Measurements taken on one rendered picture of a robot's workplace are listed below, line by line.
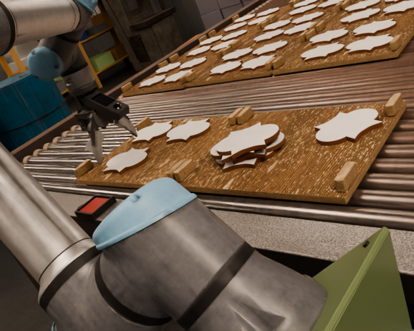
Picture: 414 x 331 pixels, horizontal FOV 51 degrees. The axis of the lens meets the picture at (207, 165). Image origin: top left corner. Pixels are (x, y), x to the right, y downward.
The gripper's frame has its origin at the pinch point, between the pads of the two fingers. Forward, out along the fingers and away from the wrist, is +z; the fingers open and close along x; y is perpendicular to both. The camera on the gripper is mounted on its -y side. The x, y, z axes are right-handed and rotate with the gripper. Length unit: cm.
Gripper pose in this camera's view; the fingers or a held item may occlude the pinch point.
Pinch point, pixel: (121, 150)
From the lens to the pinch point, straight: 122.9
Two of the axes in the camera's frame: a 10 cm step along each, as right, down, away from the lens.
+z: 3.6, 8.4, 4.2
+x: -5.6, 5.5, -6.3
